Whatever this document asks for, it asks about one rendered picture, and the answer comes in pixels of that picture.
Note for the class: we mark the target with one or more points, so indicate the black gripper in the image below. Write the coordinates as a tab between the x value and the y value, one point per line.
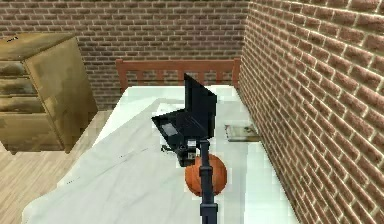
184	156

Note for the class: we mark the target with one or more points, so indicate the black laptop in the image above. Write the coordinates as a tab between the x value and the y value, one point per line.
195	115

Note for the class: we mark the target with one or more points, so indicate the bed with white sheet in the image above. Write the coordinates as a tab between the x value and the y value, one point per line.
140	173

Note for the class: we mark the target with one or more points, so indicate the wooden chest of drawers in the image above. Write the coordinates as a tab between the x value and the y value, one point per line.
43	93

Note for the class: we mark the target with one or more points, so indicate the orange basketball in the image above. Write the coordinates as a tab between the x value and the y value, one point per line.
220	175

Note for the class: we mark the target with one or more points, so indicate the grey green book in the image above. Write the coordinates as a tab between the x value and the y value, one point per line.
241	132

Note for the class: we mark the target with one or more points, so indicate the small black object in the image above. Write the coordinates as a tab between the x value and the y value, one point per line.
12	39

